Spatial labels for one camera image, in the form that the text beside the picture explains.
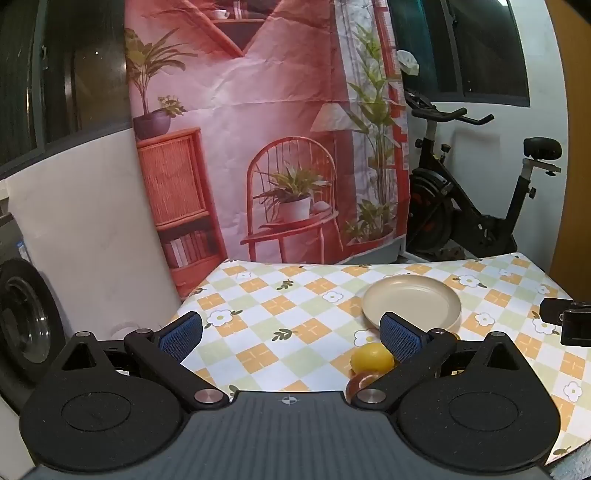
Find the small red apple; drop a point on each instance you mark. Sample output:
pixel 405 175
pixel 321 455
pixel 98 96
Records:
pixel 358 385

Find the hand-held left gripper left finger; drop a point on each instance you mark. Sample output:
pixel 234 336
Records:
pixel 182 337

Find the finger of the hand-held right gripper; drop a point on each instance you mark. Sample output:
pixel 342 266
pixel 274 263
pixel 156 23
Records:
pixel 577 328
pixel 551 310

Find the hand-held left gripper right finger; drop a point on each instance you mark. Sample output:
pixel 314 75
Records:
pixel 401 339

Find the white plastic bag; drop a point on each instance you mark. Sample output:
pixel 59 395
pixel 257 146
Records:
pixel 408 62

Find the beige round plate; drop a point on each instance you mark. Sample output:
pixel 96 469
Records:
pixel 411 300

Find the grey washing machine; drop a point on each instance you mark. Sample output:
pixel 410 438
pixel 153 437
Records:
pixel 23 314

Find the black exercise bike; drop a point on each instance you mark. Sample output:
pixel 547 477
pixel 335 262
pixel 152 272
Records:
pixel 434 203

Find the brown wooden door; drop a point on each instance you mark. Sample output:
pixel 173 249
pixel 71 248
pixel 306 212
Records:
pixel 572 207

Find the printed red backdrop cloth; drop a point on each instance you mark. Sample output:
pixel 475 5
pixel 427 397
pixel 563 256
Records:
pixel 258 115

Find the dark glass window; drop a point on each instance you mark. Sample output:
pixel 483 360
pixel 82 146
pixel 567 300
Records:
pixel 69 69
pixel 480 46

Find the yellow lemon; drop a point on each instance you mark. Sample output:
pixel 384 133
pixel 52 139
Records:
pixel 369 357

